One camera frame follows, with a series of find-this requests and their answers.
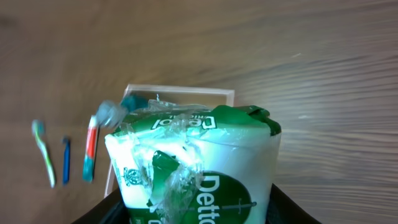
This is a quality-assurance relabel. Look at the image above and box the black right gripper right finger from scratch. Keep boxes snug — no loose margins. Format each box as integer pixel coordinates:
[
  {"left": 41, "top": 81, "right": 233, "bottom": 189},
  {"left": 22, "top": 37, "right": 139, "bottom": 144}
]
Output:
[{"left": 266, "top": 184, "right": 321, "bottom": 224}]

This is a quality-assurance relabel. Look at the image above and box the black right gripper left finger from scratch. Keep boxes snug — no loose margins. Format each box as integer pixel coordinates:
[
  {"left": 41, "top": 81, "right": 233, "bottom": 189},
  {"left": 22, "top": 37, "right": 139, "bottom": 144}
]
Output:
[{"left": 72, "top": 190, "right": 130, "bottom": 224}]

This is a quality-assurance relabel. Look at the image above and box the green Dettol soap bar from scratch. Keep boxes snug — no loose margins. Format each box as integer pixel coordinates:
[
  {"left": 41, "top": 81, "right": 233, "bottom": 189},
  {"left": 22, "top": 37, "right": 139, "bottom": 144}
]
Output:
[{"left": 105, "top": 105, "right": 282, "bottom": 224}]

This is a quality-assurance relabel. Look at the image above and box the teal Listerine mouthwash bottle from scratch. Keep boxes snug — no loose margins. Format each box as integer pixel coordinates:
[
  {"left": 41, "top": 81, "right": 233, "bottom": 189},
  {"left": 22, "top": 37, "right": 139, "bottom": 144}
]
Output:
[{"left": 95, "top": 95, "right": 148, "bottom": 128}]

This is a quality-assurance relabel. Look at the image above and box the Colgate toothpaste tube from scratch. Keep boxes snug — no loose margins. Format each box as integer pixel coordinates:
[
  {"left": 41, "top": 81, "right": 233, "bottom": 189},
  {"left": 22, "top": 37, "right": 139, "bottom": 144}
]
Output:
[{"left": 82, "top": 115, "right": 99, "bottom": 182}]

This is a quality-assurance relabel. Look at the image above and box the blue disposable razor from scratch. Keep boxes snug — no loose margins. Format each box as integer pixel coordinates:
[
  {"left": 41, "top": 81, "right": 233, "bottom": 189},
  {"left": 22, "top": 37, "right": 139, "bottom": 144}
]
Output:
[{"left": 62, "top": 136, "right": 71, "bottom": 185}]

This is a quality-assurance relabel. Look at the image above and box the green toothbrush with cap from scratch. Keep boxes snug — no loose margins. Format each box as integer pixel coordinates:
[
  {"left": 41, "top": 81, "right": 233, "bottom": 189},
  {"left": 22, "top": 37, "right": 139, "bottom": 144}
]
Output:
[{"left": 32, "top": 119, "right": 56, "bottom": 189}]

